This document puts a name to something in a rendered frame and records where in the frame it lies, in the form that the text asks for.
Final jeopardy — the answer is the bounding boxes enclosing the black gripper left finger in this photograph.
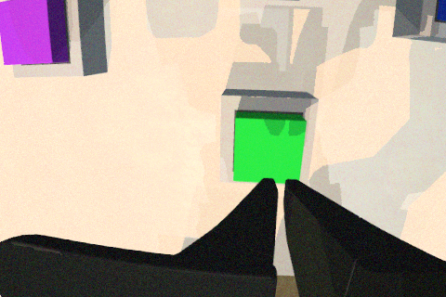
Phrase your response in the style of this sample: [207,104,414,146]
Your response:
[0,177,279,297]

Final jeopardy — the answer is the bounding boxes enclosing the green button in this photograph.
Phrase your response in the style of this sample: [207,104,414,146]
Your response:
[219,89,319,186]

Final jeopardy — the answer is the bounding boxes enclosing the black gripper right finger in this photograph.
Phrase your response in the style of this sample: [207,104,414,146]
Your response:
[282,179,446,297]

